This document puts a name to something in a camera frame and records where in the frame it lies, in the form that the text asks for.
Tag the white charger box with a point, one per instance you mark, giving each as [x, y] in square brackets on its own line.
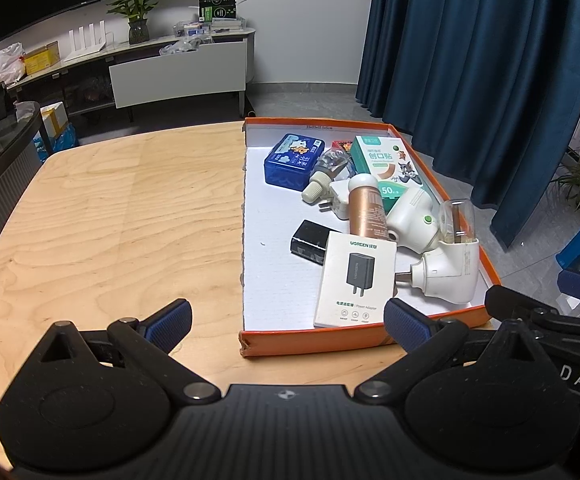
[357, 281]

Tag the copper bottle white cap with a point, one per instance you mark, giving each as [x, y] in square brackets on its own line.
[365, 208]

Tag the green bandage box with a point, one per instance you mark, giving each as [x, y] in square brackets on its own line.
[387, 159]

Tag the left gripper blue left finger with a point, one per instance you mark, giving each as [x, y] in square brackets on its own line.
[170, 325]

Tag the white plug-in vaporizer green button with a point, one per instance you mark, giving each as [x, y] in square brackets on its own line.
[411, 222]

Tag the red playing card box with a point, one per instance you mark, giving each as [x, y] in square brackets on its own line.
[342, 145]

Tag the yellow box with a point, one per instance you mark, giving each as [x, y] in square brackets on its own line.
[41, 58]

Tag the black charger adapter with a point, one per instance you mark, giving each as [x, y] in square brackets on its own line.
[309, 242]

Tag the orange white shoebox lid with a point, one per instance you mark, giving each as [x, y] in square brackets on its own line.
[279, 289]

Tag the black green box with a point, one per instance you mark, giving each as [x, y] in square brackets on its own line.
[210, 10]

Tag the cardboard box on floor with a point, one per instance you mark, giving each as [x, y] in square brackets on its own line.
[55, 119]

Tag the white TV cabinet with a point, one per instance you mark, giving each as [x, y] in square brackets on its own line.
[128, 75]

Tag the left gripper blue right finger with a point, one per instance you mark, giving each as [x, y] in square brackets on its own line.
[406, 325]

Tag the white wifi router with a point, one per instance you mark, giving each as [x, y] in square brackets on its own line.
[87, 41]

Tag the white USB charger cube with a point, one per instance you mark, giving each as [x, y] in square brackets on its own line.
[336, 200]

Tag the blue floss pick tin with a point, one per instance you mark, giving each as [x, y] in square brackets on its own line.
[290, 162]

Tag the blue curtain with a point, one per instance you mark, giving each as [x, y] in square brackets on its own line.
[489, 89]

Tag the white vaporizer with glass bottle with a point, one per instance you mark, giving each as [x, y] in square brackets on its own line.
[450, 270]

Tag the white plastic bag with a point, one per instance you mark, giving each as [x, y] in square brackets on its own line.
[12, 67]

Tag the potted plant on cabinet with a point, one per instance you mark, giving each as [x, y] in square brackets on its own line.
[135, 2]

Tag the blue plastic bag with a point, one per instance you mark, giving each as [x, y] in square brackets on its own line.
[64, 141]

